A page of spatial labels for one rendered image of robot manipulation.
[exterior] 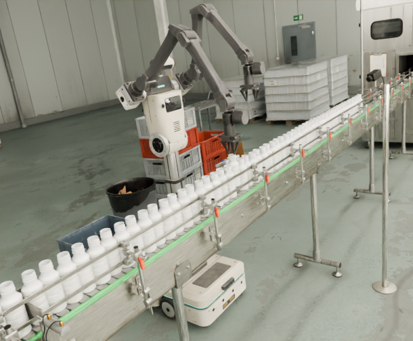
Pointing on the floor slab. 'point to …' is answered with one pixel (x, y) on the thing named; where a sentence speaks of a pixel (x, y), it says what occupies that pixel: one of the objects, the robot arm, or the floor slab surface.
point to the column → (162, 26)
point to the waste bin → (122, 210)
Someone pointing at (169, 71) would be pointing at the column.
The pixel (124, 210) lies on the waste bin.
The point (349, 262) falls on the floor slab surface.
